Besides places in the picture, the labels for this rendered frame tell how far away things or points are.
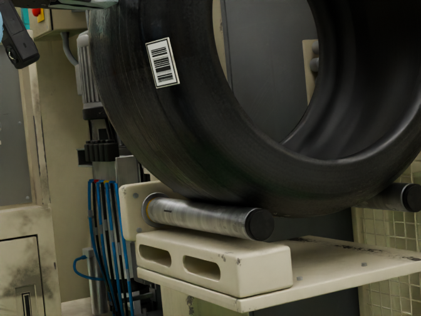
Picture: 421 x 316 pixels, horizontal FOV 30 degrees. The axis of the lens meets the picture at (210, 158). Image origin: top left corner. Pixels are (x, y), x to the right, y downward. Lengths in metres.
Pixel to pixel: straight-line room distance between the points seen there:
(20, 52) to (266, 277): 0.44
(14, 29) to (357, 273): 0.59
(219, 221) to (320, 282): 0.17
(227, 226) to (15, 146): 0.72
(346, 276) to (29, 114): 0.82
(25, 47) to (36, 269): 0.74
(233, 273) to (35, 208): 0.70
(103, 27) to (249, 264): 0.40
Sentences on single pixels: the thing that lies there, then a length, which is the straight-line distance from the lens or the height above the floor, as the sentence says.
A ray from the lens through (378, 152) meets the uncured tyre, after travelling 1.18.
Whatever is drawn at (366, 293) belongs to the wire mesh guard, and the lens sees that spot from 1.69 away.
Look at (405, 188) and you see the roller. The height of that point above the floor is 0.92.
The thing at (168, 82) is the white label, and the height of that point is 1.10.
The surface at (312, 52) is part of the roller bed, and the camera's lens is 1.73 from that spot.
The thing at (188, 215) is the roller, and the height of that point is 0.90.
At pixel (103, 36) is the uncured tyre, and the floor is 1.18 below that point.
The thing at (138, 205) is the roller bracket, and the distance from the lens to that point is 1.36.
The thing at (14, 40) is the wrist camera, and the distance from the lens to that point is 1.04.
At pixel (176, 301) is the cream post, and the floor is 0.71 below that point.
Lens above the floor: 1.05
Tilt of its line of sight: 3 degrees down
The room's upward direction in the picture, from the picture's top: 5 degrees counter-clockwise
